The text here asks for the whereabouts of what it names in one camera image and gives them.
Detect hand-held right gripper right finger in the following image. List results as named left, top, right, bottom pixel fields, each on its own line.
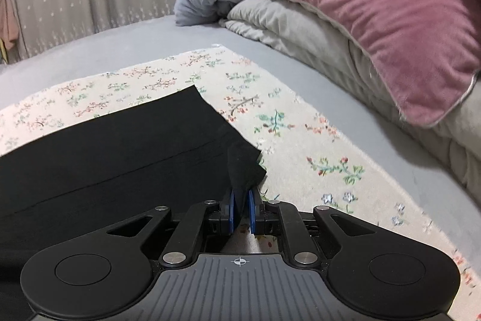
left=246, top=189, right=376, bottom=266

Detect floral printed bed cover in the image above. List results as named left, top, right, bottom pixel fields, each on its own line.
left=0, top=46, right=481, bottom=321

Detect grey quilted comforter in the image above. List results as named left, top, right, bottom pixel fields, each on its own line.
left=219, top=0, right=481, bottom=220

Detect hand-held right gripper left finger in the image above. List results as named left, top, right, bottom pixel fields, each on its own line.
left=106, top=190, right=237, bottom=267

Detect grey bed sheet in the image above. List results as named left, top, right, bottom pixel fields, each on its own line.
left=0, top=14, right=481, bottom=231

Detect pink hanging garment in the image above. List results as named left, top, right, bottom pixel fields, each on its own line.
left=0, top=0, right=19, bottom=51

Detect black pants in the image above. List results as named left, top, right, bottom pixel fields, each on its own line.
left=0, top=85, right=268, bottom=321

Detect pink velvet pillow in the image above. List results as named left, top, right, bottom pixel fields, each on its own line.
left=249, top=0, right=481, bottom=128

